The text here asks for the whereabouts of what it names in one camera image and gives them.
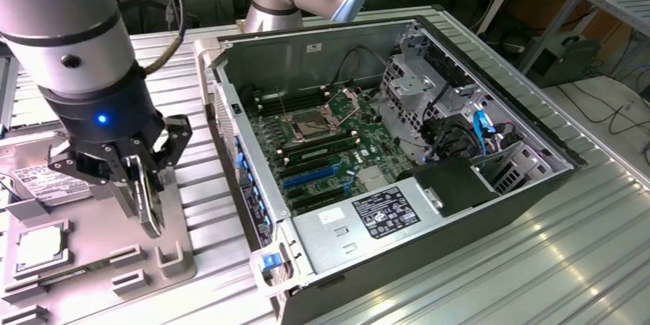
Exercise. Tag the CPU socket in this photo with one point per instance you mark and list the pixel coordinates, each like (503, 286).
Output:
(310, 125)

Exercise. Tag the black RAM slot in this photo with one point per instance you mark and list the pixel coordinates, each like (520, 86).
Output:
(292, 99)
(292, 107)
(325, 138)
(292, 95)
(292, 103)

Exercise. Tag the black plastic shroud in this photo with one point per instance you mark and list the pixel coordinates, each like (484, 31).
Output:
(448, 184)

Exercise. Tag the slotted metal disk bay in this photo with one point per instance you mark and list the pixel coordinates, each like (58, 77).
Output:
(508, 176)

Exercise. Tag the silver CPU chip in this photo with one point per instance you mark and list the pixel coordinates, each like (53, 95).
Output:
(43, 245)

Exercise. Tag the installed green RAM stick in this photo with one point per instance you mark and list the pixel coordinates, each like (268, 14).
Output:
(320, 151)

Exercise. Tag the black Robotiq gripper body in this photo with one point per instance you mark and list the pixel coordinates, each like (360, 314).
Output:
(102, 112)

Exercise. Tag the silver hard disk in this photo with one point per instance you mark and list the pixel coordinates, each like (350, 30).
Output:
(35, 184)

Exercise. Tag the black box device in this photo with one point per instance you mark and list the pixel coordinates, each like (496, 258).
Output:
(564, 62)

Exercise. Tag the blue case latch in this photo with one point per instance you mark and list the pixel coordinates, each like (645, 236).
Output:
(269, 261)

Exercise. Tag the long black expansion slot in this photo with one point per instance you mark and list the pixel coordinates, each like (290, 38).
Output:
(308, 167)
(321, 205)
(317, 195)

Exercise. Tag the green RAM stick on rack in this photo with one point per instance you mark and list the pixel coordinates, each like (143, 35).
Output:
(77, 272)

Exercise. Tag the open black PC case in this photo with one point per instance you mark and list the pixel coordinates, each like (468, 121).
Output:
(406, 249)

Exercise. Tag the silver chipset heatsink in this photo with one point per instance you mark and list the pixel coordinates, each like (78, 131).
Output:
(376, 176)

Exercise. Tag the perforated metal disk bay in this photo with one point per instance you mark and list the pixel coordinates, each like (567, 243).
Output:
(412, 85)

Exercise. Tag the green motherboard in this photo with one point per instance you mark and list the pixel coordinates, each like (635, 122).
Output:
(366, 131)

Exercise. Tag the metal socket cover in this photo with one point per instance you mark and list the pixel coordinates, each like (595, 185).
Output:
(342, 102)

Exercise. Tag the thin metal locking lever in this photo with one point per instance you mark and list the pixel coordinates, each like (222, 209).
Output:
(284, 101)

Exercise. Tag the short black expansion slot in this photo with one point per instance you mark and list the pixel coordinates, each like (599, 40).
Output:
(294, 192)

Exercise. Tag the blue slot retainer clip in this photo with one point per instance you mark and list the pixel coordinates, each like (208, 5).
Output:
(256, 192)
(261, 207)
(249, 178)
(268, 221)
(244, 165)

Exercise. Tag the blue expansion slot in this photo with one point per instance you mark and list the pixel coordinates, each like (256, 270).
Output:
(310, 177)

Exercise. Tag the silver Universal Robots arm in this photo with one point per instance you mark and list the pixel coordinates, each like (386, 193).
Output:
(61, 36)

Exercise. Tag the grey parts rack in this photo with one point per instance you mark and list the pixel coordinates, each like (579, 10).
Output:
(102, 241)

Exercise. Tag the grey power supply unit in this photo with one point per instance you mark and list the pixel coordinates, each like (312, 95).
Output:
(330, 241)

